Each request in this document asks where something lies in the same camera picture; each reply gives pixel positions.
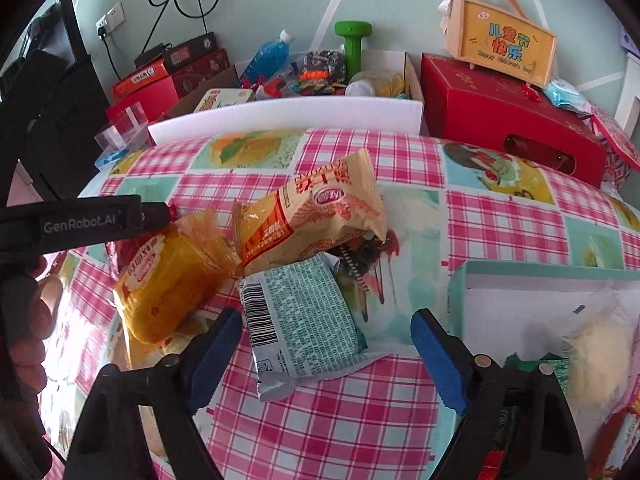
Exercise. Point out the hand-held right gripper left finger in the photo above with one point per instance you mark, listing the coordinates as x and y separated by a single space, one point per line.
215 360

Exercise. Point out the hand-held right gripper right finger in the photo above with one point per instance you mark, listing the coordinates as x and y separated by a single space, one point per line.
440 365

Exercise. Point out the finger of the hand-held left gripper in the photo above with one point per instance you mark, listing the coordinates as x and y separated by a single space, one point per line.
152 217

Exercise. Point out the yellow cake packet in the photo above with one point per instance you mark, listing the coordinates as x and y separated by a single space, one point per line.
160 285

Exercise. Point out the green snack packet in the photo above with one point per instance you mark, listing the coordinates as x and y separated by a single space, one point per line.
555 362
305 325

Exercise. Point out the white box with teal rim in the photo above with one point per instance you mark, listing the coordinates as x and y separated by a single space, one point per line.
525 310

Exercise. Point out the round bun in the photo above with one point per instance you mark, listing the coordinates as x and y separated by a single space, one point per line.
595 360

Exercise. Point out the red snack packet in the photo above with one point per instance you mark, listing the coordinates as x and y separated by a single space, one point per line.
617 440

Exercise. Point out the person's left hand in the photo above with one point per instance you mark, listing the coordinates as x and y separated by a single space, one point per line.
45 310

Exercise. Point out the clear plastic box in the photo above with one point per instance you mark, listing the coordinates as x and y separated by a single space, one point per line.
125 127

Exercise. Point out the pink checked tablecloth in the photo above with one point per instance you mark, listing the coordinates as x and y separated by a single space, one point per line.
325 435

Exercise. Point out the red cardboard box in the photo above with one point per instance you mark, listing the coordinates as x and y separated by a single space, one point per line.
145 82

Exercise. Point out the green yellow flat box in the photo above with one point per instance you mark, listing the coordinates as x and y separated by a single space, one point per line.
220 97

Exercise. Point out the dark red box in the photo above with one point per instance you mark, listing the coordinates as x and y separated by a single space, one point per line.
200 70

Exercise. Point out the beige orange snack packet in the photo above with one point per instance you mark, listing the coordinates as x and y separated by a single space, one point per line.
325 210

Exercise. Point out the red toy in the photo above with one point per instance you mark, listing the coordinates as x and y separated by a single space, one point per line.
272 89

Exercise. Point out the black flat box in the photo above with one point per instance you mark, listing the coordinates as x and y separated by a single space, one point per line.
192 45

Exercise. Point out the blue plastic bottle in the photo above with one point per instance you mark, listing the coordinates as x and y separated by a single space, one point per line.
267 57

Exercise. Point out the colourful toy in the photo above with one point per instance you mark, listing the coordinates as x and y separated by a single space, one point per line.
320 67

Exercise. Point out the red gift box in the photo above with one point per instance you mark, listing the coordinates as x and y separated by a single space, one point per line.
500 115

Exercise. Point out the green dumbbell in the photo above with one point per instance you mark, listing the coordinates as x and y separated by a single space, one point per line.
350 45

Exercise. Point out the clear plastic jar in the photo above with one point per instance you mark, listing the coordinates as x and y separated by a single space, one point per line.
380 82

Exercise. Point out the red patterned box lid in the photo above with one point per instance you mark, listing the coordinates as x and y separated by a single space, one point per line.
620 137

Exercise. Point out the white wall socket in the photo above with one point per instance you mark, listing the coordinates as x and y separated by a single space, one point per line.
112 17

